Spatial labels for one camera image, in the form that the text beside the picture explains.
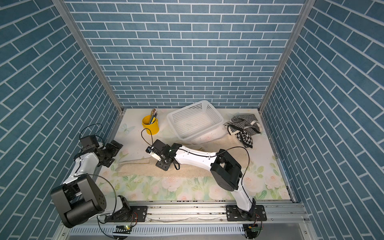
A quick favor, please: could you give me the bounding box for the beige knitted scarf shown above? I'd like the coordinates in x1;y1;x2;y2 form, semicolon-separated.
115;135;249;178

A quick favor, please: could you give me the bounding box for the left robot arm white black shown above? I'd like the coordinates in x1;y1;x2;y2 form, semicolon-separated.
51;135;133;229

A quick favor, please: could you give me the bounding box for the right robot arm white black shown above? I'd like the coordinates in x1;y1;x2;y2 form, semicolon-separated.
146;140;257;221

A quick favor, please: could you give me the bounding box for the aluminium front rail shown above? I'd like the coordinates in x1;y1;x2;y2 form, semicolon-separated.
130;201;310;225

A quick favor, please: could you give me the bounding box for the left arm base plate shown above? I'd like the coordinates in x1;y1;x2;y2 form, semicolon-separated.
104;206;148;223

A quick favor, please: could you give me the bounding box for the black white patterned cloth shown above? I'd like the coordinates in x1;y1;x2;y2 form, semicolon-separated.
224;114;262;149

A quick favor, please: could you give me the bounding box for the white plastic mesh basket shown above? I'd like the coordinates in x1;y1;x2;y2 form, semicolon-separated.
167;100;224;141

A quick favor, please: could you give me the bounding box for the floral table mat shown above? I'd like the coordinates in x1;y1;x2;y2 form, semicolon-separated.
96;109;290;201

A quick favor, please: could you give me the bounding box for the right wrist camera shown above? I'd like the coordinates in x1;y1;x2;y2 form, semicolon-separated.
150;151;162;161

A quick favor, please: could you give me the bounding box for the yellow cup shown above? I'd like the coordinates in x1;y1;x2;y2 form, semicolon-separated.
142;115;160;135

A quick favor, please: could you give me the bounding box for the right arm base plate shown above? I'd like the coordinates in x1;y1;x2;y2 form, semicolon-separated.
226;205;267;222

